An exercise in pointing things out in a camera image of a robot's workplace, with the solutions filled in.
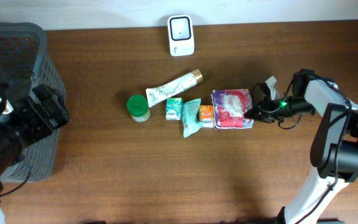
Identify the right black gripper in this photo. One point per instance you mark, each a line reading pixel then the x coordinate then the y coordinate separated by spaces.
pixel 263 104

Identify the teal pocket tissue pack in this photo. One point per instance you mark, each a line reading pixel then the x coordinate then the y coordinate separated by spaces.
pixel 173 109

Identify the grey plastic mesh basket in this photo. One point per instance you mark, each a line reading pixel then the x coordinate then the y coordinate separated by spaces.
pixel 24 57

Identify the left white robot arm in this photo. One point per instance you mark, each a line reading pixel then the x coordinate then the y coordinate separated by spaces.
pixel 25 120

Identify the white barcode scanner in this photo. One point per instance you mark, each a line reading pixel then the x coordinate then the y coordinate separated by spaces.
pixel 181 35

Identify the teal wet wipes pouch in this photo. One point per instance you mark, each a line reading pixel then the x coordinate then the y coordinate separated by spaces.
pixel 189 119

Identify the red purple tissue pack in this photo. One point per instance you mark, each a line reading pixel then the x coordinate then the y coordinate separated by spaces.
pixel 230 106

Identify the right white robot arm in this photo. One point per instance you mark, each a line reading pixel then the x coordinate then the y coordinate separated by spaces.
pixel 334 151

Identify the green lid glass jar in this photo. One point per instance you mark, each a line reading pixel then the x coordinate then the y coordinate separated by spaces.
pixel 138 108

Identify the orange pocket tissue pack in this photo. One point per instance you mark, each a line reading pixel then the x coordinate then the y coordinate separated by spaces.
pixel 206 116

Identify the white bamboo print tube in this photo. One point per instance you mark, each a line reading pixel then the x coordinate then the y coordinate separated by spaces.
pixel 158 94

